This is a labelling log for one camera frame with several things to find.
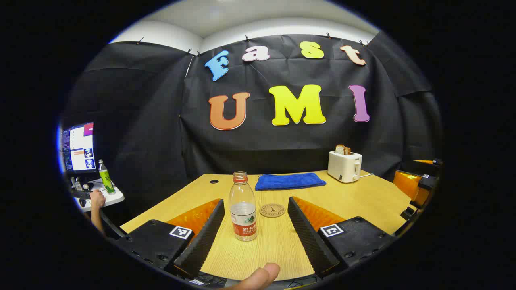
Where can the black keyboard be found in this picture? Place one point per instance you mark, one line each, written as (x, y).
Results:
(84, 194)

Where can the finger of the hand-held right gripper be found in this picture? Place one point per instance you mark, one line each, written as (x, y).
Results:
(407, 183)
(423, 168)

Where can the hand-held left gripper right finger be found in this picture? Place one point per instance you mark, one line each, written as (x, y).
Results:
(306, 237)

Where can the blue towel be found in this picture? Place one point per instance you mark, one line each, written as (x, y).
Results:
(288, 181)

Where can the white side table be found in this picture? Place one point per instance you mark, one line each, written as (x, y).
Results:
(115, 198)

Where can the white toaster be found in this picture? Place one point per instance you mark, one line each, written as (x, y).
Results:
(342, 167)

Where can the round wooden coaster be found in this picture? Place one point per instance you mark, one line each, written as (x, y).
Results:
(272, 210)

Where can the small black block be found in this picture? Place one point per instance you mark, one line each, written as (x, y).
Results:
(408, 212)

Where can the computer monitor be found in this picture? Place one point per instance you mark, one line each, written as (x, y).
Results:
(78, 149)

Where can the clear plastic water bottle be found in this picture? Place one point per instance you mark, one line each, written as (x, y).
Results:
(243, 209)

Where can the toasted bread slice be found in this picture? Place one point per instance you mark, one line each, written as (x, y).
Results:
(342, 150)

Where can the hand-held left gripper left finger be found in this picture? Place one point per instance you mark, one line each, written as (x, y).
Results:
(201, 241)

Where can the green drink bottle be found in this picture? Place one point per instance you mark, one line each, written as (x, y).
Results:
(107, 181)

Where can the black backdrop cloth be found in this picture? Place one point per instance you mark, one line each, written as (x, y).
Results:
(161, 141)

